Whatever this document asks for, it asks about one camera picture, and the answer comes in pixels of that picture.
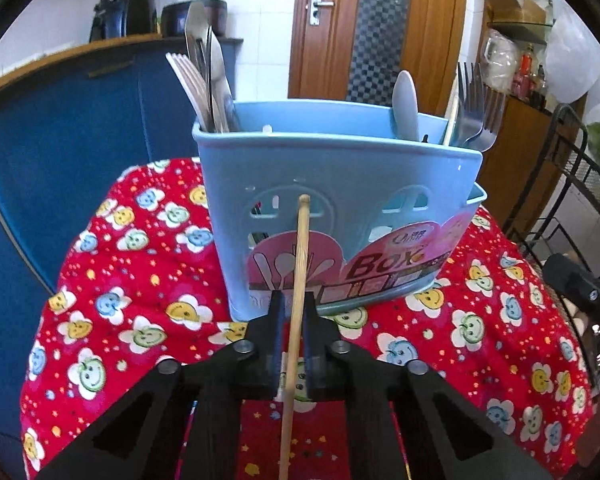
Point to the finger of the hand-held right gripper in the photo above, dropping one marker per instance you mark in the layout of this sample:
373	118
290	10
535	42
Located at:
580	285

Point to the blue plastic utensil holder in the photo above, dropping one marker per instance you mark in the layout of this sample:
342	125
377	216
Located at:
355	170

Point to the steel table knife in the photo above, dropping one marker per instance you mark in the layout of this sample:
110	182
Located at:
209	70
220	85

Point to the cardboard box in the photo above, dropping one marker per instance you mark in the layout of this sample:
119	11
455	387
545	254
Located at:
515	7

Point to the wooden chopstick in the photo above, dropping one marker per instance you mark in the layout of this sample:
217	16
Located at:
452	120
300	260

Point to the clear plastic bag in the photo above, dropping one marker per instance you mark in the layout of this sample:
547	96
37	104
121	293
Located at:
500	60

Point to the wooden door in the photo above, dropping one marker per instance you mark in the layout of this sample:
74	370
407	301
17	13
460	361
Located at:
435	25

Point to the black air fryer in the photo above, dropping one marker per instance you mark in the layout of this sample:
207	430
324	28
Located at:
122	10

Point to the red printed tablecloth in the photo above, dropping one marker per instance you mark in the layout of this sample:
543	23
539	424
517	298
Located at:
145	270

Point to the steel fork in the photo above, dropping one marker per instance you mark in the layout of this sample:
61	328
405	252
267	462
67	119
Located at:
492	120
192	90
467	110

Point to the wooden shelf unit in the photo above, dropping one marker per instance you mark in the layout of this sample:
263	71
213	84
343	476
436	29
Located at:
520	150

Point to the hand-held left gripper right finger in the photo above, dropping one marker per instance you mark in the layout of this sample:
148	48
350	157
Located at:
307	325

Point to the black rice cooker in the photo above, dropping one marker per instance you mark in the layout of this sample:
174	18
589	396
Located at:
175	17

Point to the grey plastic spoon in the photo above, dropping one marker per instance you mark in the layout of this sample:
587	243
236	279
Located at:
405	105

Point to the white plastic bag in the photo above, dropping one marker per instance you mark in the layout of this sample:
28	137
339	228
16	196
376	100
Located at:
575	55

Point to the red bottles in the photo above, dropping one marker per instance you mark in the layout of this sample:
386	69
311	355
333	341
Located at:
527	72

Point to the blue cabinet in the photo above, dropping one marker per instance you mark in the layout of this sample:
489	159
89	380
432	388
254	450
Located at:
55	135

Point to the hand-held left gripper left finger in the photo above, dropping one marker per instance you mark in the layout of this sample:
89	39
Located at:
277	320

